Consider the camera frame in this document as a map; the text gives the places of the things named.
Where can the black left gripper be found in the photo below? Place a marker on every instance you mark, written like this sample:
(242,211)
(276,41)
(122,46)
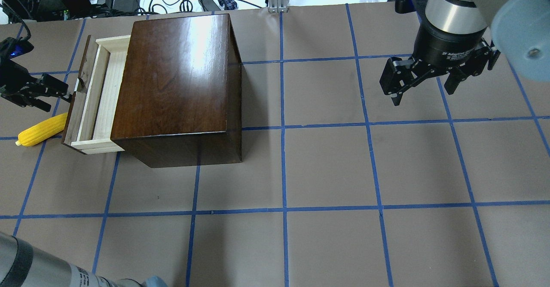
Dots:
(12,79)

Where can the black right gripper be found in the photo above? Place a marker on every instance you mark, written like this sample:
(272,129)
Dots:
(447,45)

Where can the yellow plastic corn cob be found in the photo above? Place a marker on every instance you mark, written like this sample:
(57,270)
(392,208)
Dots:
(42,131)

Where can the light wood drawer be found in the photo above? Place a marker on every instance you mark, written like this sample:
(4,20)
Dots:
(93,104)

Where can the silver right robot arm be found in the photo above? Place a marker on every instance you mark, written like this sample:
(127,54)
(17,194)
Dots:
(519,28)

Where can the dark brown wooden drawer box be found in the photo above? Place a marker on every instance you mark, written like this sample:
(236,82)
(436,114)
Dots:
(180,97)

